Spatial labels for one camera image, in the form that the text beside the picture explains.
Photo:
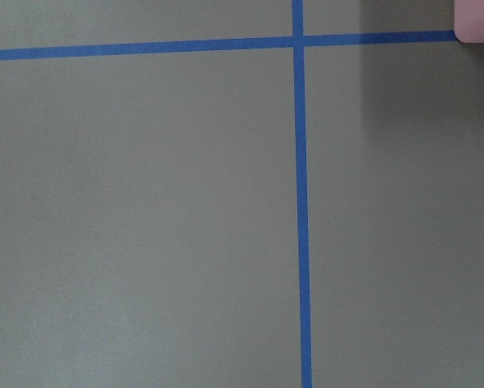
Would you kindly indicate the pink plastic bin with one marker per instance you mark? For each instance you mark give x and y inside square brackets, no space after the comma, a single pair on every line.
[469,21]

